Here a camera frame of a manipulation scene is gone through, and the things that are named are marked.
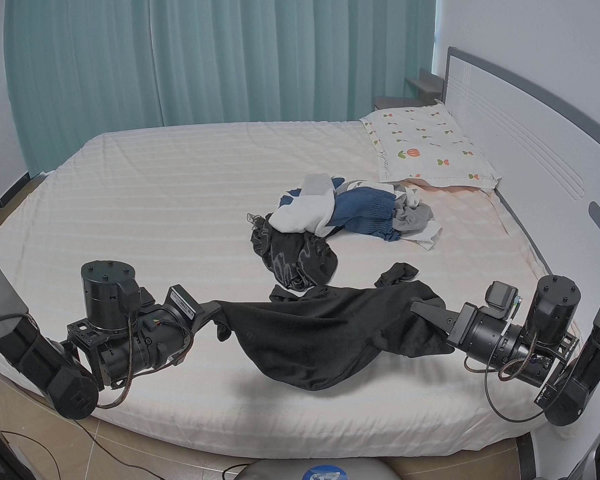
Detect pile of clothes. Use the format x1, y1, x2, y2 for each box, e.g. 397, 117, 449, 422
246, 172, 443, 291

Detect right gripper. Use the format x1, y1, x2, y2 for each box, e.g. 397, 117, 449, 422
410, 301, 532, 370

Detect white printed pillow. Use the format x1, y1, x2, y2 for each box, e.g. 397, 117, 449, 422
359, 99, 501, 191

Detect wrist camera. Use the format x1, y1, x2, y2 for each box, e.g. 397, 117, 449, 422
484, 281, 522, 321
166, 283, 204, 330

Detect grey bedside table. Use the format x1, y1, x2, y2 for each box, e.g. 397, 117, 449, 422
374, 67, 447, 112

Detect black T-shirt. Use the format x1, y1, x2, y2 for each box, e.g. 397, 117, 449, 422
211, 262, 456, 393

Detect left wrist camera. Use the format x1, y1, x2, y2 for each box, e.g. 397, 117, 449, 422
166, 283, 204, 330

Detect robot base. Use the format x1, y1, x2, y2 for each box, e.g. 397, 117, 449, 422
223, 459, 398, 480

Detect blue-green curtain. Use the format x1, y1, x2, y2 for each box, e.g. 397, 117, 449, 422
150, 0, 439, 125
4, 0, 164, 175

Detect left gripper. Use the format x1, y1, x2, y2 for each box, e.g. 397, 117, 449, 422
127, 300, 230, 373

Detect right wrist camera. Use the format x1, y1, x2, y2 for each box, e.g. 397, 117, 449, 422
484, 281, 522, 321

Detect bed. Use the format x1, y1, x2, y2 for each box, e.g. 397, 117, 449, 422
0, 46, 600, 480

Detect black cable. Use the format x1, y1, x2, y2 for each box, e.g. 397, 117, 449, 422
0, 418, 142, 471
481, 358, 551, 423
96, 313, 137, 410

